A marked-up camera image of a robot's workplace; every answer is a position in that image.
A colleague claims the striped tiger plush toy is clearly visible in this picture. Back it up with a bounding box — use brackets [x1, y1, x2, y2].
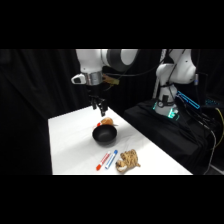
[114, 148, 142, 174]

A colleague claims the black bowl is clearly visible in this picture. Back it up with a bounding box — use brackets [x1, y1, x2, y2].
[91, 125, 118, 147]

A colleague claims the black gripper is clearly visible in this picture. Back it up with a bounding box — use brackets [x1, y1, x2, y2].
[86, 83, 108, 118]

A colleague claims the black robot stand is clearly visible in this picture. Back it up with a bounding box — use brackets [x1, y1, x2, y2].
[123, 99, 224, 175]

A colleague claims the brown gingerbread plush toy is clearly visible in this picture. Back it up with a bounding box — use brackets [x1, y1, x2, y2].
[96, 116, 119, 129]

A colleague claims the small green light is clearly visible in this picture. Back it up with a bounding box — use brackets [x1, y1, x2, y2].
[168, 107, 180, 122]

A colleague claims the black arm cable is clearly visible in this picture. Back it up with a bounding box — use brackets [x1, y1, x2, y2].
[114, 49, 169, 80]

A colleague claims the red marker pen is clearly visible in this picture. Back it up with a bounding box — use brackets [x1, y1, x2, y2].
[95, 151, 111, 172]

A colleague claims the blue marker pen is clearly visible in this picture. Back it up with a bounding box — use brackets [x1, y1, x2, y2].
[104, 149, 119, 170]

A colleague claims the blue lit strip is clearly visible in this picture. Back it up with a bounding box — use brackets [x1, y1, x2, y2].
[175, 90, 201, 111]

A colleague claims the black curtain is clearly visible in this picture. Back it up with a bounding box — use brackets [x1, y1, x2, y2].
[0, 49, 224, 175]

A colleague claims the yellow cable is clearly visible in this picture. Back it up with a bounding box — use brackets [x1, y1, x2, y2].
[214, 106, 224, 149]

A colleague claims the wrist camera with yellow cable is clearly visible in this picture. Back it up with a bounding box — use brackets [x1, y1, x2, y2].
[101, 73, 121, 88]

